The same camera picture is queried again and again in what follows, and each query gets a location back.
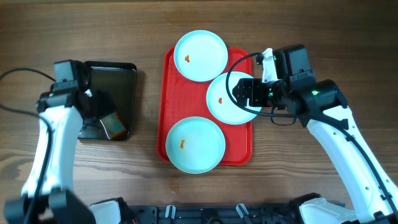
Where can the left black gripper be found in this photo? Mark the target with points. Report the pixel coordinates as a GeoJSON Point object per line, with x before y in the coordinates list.
{"type": "Point", "coordinates": [104, 103]}

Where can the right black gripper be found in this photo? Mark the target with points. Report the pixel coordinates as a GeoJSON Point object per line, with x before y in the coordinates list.
{"type": "Point", "coordinates": [244, 84]}

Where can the orange green sponge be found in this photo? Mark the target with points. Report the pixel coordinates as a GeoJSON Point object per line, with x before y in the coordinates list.
{"type": "Point", "coordinates": [113, 126]}

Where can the white plate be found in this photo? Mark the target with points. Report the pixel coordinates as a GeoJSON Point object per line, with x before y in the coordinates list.
{"type": "Point", "coordinates": [227, 112]}
{"type": "Point", "coordinates": [208, 55]}
{"type": "Point", "coordinates": [204, 147]}

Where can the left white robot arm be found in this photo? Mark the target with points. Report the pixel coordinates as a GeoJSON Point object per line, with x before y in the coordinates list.
{"type": "Point", "coordinates": [49, 186]}

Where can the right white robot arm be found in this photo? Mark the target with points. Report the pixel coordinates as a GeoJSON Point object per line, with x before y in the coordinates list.
{"type": "Point", "coordinates": [323, 110]}

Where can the black water tray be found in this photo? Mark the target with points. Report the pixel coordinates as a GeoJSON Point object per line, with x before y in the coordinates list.
{"type": "Point", "coordinates": [119, 80]}

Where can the red plastic tray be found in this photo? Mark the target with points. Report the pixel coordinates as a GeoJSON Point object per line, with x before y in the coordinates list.
{"type": "Point", "coordinates": [181, 98]}

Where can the white plate top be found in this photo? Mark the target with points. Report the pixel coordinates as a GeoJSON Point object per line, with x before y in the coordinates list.
{"type": "Point", "coordinates": [208, 55]}

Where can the white plate bottom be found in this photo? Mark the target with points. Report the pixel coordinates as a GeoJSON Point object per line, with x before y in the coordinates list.
{"type": "Point", "coordinates": [204, 147]}

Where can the red sauce stain bottom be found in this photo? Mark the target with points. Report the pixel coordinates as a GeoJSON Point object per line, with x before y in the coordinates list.
{"type": "Point", "coordinates": [182, 143]}

